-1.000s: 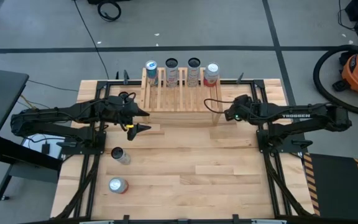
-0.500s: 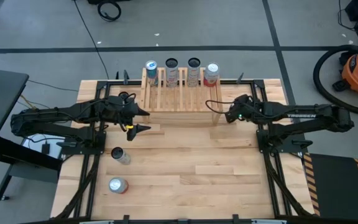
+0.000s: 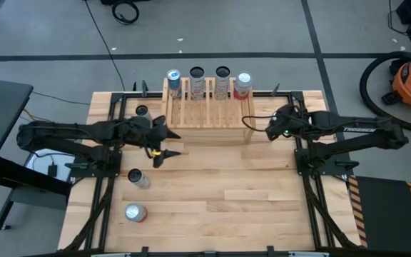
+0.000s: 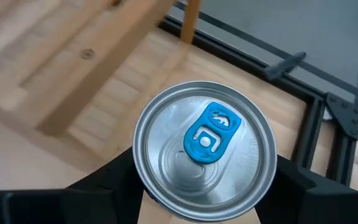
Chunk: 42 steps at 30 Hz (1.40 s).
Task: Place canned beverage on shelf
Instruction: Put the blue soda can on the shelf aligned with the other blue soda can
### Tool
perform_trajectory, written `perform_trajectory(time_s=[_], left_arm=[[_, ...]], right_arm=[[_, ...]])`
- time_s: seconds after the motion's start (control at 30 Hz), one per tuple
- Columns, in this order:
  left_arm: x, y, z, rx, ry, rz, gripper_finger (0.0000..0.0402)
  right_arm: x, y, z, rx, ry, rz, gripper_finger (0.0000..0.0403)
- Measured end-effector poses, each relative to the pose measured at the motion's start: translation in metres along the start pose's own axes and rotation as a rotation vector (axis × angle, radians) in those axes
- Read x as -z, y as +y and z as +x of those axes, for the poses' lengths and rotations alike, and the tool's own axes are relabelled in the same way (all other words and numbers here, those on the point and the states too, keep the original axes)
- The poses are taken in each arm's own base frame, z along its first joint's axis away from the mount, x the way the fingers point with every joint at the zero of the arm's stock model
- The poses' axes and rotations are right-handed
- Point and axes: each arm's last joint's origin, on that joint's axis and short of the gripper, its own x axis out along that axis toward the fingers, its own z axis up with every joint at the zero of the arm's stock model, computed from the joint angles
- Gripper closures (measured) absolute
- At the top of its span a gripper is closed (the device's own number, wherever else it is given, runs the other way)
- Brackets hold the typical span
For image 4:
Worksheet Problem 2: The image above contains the black metal table frame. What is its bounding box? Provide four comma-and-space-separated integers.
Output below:
158, 0, 358, 187

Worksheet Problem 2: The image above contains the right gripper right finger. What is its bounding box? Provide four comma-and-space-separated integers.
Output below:
255, 154, 317, 224

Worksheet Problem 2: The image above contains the wooden slatted shelf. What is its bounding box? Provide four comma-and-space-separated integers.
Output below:
0, 0, 203, 138

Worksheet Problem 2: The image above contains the black table clamp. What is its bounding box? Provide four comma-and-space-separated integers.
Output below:
261, 51, 307, 82

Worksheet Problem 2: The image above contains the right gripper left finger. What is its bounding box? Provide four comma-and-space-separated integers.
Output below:
67, 148, 145, 224

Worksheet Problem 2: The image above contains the teal Red Bull can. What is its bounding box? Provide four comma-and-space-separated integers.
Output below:
132, 80, 278, 222

